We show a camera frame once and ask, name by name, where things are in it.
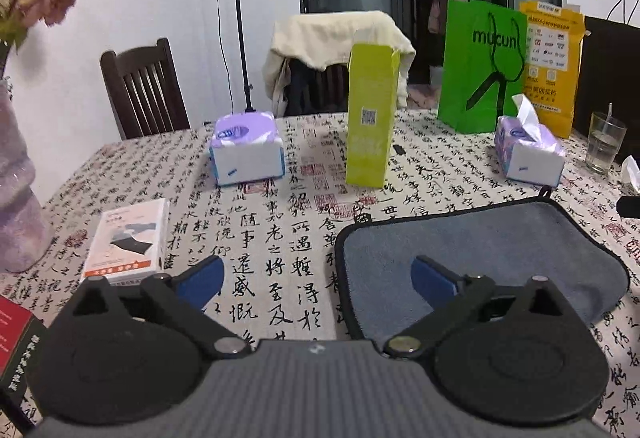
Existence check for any crumpled white paper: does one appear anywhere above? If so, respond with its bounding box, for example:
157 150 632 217
620 156 640 195

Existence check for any red and black box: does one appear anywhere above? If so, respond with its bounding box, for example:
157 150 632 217
0 295 49 434

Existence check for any purple tissue pack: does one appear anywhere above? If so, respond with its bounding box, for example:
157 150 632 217
494 94 567 186
209 110 287 189

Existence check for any white product box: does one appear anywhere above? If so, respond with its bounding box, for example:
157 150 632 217
80 198 171 286

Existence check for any black lamp stand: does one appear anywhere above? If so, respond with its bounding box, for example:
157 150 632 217
205 0 259 115

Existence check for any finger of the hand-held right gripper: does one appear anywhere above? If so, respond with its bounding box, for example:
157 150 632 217
616 196 640 220

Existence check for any green paper bag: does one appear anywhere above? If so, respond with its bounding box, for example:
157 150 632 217
437 0 530 135

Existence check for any grey towel with black edge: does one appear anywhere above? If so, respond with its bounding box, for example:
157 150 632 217
334 197 630 341

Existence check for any yellow paper bag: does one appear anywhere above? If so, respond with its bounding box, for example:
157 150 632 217
517 0 586 140

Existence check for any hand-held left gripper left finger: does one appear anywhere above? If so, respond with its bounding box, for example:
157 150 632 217
65 255 252 362

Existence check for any dark wooden chair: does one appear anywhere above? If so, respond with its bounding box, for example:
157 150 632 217
99 38 192 141
284 59 351 117

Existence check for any calligraphy printed tablecloth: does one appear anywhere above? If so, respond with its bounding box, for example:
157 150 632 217
0 107 640 438

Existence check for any tall yellow-green carton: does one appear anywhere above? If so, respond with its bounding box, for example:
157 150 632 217
345 42 402 188

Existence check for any pale pink vase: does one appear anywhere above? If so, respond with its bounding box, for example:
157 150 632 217
0 78 55 274

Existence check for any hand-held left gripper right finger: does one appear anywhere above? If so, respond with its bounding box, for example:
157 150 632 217
382 256 581 361

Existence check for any cream cloth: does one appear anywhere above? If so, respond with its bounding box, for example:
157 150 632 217
264 10 417 111

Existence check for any clear drinking glass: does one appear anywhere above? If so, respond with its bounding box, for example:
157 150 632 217
585 112 628 176

